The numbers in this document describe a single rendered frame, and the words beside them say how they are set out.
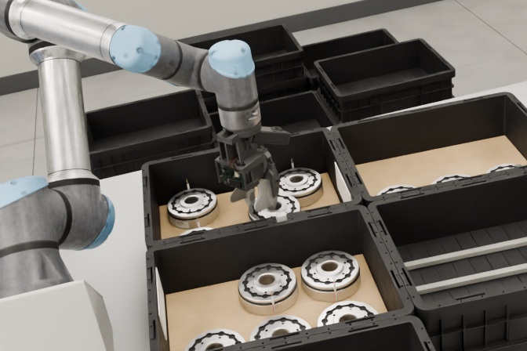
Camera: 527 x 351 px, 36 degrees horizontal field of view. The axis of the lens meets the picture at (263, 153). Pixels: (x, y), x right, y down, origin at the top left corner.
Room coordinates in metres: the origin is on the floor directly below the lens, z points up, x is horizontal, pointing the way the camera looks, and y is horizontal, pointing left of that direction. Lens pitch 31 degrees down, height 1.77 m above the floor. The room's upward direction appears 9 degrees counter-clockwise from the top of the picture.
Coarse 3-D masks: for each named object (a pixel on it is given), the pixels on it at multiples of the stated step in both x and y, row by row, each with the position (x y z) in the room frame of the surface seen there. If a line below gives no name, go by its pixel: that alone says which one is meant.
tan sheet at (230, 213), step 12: (324, 180) 1.44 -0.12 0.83; (324, 192) 1.40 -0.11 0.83; (228, 204) 1.41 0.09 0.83; (240, 204) 1.40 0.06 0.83; (312, 204) 1.36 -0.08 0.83; (324, 204) 1.35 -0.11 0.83; (168, 216) 1.40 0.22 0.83; (228, 216) 1.36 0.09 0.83; (240, 216) 1.36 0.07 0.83; (168, 228) 1.36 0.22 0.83
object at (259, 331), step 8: (264, 320) 1.00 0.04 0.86; (272, 320) 1.00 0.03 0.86; (280, 320) 1.00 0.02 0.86; (288, 320) 1.00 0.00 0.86; (296, 320) 1.00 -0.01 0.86; (304, 320) 0.99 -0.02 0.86; (256, 328) 0.99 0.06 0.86; (264, 328) 0.99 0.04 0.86; (296, 328) 0.97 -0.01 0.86; (304, 328) 0.98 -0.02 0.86; (256, 336) 0.98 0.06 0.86; (264, 336) 0.97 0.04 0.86
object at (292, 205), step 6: (282, 198) 1.34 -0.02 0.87; (288, 198) 1.34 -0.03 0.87; (294, 198) 1.33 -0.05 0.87; (252, 204) 1.33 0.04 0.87; (288, 204) 1.31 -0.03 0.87; (294, 204) 1.31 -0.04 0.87; (252, 210) 1.31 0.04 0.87; (288, 210) 1.30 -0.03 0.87; (294, 210) 1.29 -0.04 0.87; (252, 216) 1.29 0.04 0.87; (258, 216) 1.29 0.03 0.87; (264, 216) 1.28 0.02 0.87; (270, 216) 1.28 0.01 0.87
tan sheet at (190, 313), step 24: (360, 264) 1.15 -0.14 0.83; (216, 288) 1.14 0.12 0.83; (360, 288) 1.08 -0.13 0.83; (168, 312) 1.10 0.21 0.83; (192, 312) 1.09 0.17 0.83; (216, 312) 1.08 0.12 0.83; (240, 312) 1.07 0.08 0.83; (288, 312) 1.05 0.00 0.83; (312, 312) 1.04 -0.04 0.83; (384, 312) 1.01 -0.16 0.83; (192, 336) 1.03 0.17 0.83
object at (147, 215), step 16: (320, 128) 1.49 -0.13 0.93; (160, 160) 1.46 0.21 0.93; (176, 160) 1.45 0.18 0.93; (336, 160) 1.35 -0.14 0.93; (144, 176) 1.41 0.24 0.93; (144, 192) 1.35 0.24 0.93; (352, 192) 1.23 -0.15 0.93; (144, 208) 1.29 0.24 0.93; (320, 208) 1.20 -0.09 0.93; (144, 224) 1.24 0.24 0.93; (240, 224) 1.19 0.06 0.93; (256, 224) 1.18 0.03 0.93; (160, 240) 1.18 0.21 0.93; (176, 240) 1.17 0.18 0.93
